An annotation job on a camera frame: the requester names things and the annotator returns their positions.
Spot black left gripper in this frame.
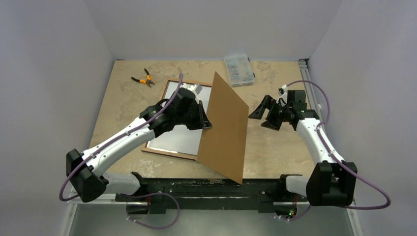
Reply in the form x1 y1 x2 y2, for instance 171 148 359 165
176 100 212 130

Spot brown cardboard backing board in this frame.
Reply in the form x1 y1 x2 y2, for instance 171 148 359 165
196 72 249 184

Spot blue wooden picture frame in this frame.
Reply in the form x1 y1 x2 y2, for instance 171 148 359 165
141 79 213 161

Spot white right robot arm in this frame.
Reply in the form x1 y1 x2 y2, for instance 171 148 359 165
248 89 357 207

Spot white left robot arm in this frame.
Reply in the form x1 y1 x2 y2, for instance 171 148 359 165
60 84 212 203

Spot clear plastic screw box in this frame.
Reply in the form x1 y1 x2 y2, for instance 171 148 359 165
224 54 255 87

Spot orange black pliers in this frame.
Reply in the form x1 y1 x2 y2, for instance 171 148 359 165
131 68 155 88

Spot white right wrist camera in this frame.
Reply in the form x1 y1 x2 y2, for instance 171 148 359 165
276 85 288 106

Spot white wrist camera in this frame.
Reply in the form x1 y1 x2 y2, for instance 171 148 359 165
276 85 288 106
180 83 202 96

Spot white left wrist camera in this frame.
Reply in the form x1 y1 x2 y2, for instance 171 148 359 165
180 83 202 96

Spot aluminium right side rail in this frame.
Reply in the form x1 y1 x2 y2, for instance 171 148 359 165
298 59 329 124

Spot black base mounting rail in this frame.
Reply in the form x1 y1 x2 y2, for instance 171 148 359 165
115 178 308 215

